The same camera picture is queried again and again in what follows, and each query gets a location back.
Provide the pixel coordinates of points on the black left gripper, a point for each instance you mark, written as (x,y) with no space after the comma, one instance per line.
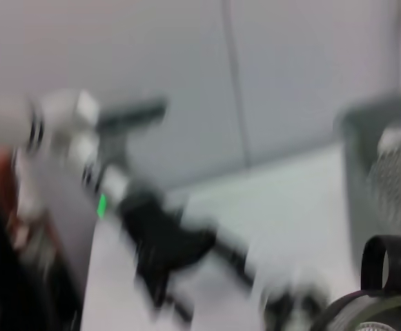
(158,227)

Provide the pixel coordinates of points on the glass teacup with black sleeve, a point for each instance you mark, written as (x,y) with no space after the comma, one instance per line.
(290,303)
(369,262)

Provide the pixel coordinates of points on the grey perforated storage bin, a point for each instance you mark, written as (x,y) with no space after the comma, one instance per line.
(366,172)

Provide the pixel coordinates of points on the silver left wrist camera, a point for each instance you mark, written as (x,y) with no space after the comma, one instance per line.
(134,110)

